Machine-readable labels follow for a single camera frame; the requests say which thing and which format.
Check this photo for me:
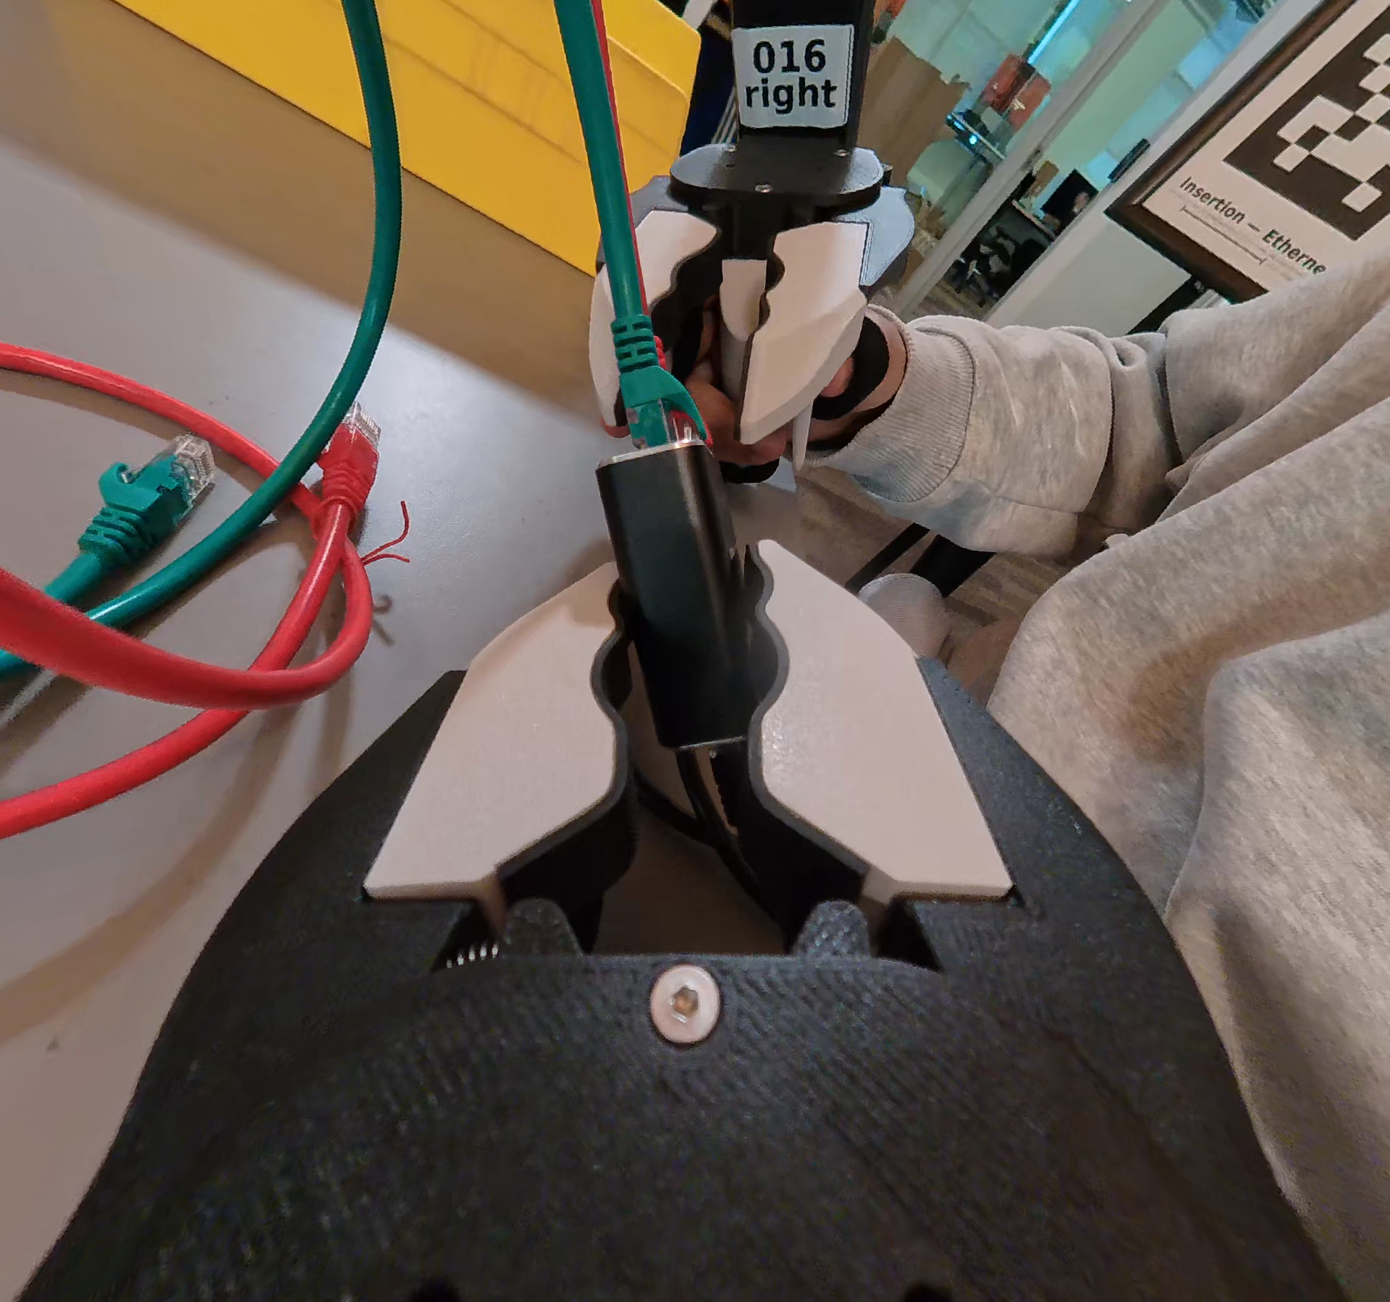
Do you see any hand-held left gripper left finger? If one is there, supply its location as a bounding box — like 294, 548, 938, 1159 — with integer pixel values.
364, 561, 636, 904

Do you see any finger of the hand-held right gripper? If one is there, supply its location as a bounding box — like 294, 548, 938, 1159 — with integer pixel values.
590, 210, 721, 434
719, 222, 872, 448

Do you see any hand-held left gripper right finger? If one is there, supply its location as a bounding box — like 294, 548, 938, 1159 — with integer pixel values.
753, 540, 1016, 904

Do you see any black adapter cable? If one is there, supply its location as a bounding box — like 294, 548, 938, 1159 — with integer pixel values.
676, 740, 786, 896

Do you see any black ethernet adapter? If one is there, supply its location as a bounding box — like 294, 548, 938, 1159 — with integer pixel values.
593, 438, 764, 752

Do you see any red ethernet cable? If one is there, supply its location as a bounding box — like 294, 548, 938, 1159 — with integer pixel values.
0, 0, 713, 845

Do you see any green ethernet cable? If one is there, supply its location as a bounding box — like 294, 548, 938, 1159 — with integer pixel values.
0, 0, 713, 676

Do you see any person's right forearm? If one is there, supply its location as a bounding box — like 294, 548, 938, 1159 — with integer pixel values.
797, 308, 1207, 561

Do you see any grey desk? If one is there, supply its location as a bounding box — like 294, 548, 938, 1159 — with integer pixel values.
0, 0, 902, 1294

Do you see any person's right hand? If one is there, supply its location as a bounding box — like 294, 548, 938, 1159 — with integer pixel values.
684, 306, 909, 477

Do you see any blue striped jacket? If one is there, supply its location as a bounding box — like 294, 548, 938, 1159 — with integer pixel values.
682, 16, 740, 164

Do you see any person's grey shoe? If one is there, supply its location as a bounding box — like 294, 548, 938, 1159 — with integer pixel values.
858, 572, 949, 663

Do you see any black chair base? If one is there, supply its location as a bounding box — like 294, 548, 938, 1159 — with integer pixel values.
845, 521, 995, 599

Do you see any yellow storage bin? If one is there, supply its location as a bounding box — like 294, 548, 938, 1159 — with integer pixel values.
24, 0, 703, 274

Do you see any person's grey sweatshirt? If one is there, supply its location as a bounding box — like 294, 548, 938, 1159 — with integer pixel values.
982, 249, 1390, 1302

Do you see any framed marker sign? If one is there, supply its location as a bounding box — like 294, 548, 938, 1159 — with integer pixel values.
1106, 0, 1390, 305

